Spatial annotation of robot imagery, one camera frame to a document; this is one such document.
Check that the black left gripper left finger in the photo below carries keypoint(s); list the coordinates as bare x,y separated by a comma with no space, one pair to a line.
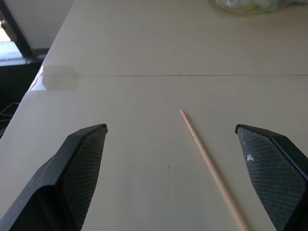
72,173

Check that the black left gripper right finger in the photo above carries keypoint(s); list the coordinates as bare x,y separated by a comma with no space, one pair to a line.
272,173

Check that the light wooden chopstick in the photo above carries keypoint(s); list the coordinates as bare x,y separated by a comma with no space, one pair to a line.
211,170

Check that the clear plastic bag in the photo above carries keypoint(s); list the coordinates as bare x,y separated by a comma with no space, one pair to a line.
252,6

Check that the black window frame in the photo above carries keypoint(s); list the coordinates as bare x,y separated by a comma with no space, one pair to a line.
19,38

